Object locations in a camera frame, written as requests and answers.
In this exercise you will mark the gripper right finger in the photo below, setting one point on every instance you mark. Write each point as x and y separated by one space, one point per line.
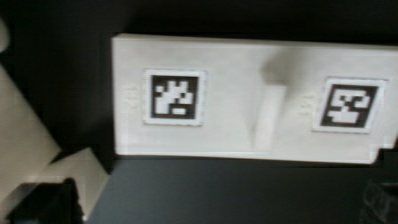
379 212

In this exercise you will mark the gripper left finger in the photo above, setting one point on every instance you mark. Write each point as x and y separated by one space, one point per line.
49 206

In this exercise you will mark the white cabinet box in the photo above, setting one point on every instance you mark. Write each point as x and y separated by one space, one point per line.
29 151

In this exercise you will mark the white cabinet door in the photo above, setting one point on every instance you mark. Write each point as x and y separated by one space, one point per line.
255 99

